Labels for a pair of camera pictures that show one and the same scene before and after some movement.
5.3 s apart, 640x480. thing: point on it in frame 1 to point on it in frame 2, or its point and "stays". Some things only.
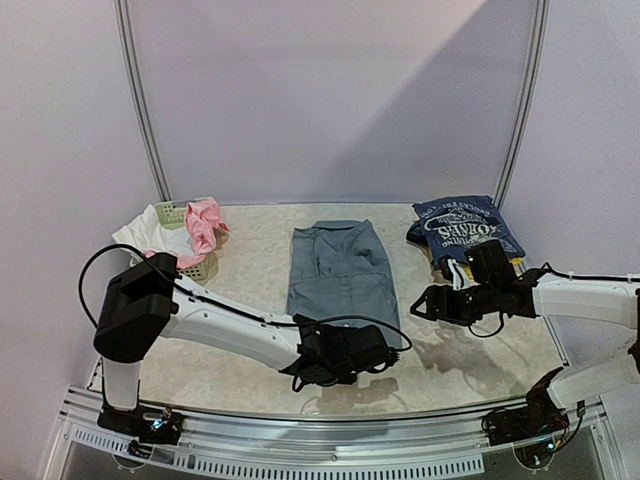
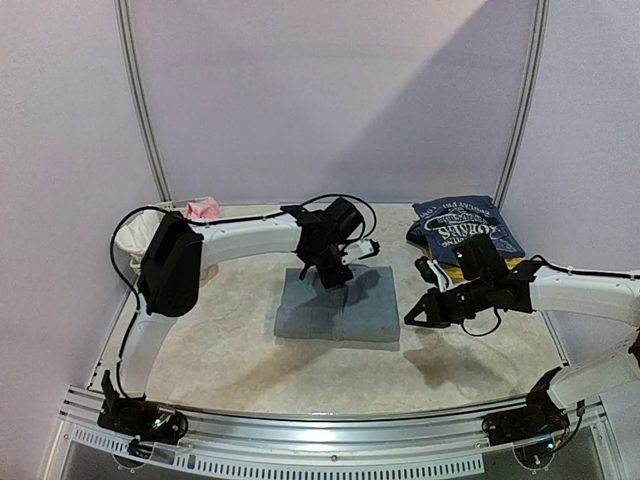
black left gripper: x=330 y=333 to x=332 y=279
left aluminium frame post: x=139 y=98 stays
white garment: x=146 y=232 stays
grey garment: x=341 y=268 stays
